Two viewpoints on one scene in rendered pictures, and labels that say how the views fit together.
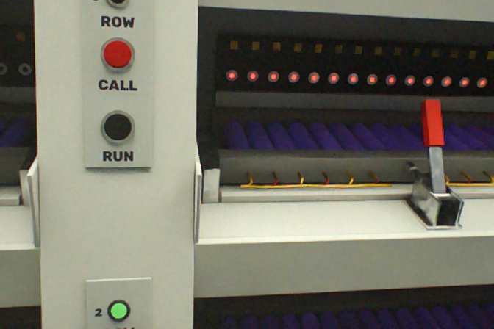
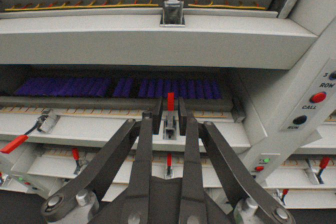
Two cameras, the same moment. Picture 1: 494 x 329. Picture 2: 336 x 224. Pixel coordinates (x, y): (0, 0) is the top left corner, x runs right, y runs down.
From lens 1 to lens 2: 0.30 m
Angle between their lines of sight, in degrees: 29
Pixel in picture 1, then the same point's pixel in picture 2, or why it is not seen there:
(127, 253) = (276, 148)
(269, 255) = (317, 149)
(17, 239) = (242, 141)
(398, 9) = not seen: outside the picture
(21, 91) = (212, 68)
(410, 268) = not seen: outside the picture
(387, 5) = not seen: outside the picture
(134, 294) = (272, 157)
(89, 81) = (299, 105)
